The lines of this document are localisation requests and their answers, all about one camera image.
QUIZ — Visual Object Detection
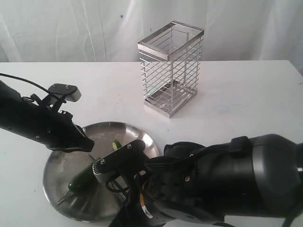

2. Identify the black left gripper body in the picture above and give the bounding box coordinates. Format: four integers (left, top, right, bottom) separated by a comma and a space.
23, 105, 94, 153

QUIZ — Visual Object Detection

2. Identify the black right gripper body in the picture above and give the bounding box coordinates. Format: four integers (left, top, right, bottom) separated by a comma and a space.
110, 163, 224, 227

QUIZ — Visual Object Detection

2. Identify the black kitchen knife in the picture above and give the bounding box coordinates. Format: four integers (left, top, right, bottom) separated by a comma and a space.
87, 153, 130, 201

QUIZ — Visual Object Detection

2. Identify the green chili pepper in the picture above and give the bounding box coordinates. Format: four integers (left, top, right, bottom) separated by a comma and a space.
57, 164, 93, 205

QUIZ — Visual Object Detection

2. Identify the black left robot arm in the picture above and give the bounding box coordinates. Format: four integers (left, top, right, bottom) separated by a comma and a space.
0, 82, 94, 153

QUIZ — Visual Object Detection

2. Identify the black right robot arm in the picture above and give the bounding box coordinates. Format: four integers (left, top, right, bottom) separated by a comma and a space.
111, 134, 303, 227

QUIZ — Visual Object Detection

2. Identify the round steel plate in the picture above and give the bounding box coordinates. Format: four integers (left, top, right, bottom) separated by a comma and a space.
43, 122, 159, 222

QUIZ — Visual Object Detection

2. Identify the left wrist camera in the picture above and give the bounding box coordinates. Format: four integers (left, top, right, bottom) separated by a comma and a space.
48, 83, 81, 102

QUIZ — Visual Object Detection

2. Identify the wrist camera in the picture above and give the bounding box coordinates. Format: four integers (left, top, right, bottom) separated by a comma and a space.
48, 83, 81, 102
92, 140, 149, 185

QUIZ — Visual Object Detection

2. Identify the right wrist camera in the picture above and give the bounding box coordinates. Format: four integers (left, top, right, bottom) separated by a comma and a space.
92, 140, 149, 185

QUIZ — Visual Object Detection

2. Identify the black left camera cable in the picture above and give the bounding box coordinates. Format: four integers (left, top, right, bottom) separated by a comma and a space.
0, 72, 67, 105

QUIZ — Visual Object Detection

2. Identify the wire mesh utensil holder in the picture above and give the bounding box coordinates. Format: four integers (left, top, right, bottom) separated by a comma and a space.
137, 21, 204, 118

